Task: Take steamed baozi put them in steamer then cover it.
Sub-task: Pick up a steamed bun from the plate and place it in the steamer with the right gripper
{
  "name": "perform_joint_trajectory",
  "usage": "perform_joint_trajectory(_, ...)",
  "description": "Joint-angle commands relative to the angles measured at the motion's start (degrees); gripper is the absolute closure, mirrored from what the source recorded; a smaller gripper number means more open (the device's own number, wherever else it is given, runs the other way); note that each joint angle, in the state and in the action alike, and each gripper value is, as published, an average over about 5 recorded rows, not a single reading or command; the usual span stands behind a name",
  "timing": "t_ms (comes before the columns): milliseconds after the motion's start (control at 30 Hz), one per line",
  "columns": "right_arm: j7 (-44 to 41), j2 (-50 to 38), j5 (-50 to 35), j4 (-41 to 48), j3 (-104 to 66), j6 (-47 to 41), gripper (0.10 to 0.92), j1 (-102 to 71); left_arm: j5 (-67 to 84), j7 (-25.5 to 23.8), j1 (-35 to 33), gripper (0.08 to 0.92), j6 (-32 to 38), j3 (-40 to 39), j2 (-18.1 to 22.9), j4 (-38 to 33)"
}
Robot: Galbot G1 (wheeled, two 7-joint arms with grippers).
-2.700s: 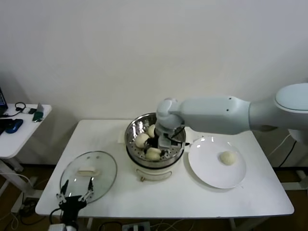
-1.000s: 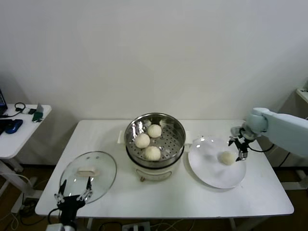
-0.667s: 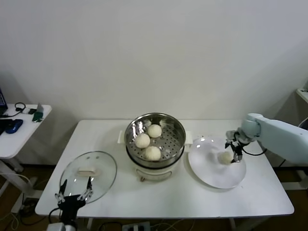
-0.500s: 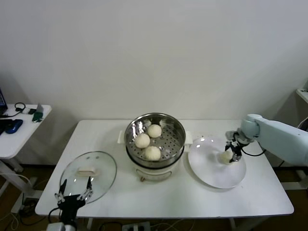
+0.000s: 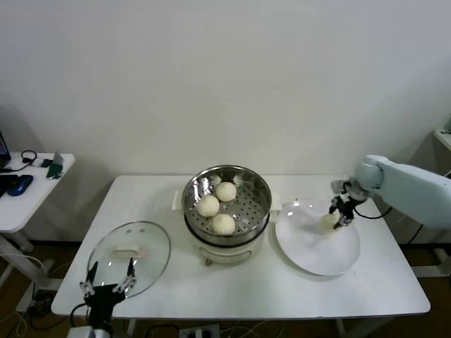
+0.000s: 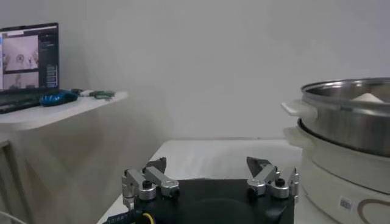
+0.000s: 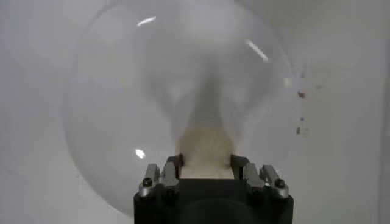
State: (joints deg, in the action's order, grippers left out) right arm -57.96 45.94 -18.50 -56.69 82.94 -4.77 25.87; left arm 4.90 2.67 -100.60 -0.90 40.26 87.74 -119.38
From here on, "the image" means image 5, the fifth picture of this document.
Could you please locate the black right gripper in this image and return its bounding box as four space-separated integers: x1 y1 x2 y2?
328 192 357 230

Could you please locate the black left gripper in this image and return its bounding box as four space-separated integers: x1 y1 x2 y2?
79 257 138 327

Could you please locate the white steamed baozi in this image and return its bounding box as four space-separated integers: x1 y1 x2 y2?
211 213 236 236
215 182 237 203
197 195 220 218
321 213 340 235

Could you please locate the glass lid with cream handle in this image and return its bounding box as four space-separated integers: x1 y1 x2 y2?
87 220 173 300

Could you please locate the perforated steel steamer basket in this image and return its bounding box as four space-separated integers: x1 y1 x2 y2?
182 164 273 246

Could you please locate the round white plate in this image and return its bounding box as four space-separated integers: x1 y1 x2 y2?
274 199 362 277

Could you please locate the black floor power strip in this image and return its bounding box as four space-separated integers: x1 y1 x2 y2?
33 289 57 313

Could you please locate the white floor power strip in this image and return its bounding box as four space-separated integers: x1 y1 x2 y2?
178 324 221 338

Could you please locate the white desk foot bar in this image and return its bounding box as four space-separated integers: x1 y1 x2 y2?
410 248 451 280

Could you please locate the white side table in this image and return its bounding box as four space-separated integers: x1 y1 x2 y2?
0 151 76 313

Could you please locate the white electric cooker base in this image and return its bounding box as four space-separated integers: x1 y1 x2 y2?
171 189 283 268

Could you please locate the green and grey gadget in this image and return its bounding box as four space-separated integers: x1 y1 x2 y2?
47 151 66 181

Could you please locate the blue computer mouse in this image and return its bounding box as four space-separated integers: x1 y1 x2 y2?
6 174 35 196

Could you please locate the white shelf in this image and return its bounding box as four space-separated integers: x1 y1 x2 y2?
433 128 451 152

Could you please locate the dark laptop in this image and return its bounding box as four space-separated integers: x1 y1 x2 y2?
0 128 13 173

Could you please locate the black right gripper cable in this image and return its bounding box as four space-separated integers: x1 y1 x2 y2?
354 205 393 220

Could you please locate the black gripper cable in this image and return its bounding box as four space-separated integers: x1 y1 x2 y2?
354 205 393 220
69 302 89 328

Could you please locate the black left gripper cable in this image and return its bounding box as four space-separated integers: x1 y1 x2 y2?
69 302 89 328

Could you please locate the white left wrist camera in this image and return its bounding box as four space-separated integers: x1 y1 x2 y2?
66 326 95 338

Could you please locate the black wall cable with plug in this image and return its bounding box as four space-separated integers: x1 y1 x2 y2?
407 224 426 246

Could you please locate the white floor cable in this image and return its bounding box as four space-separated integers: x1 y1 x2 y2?
0 309 30 338

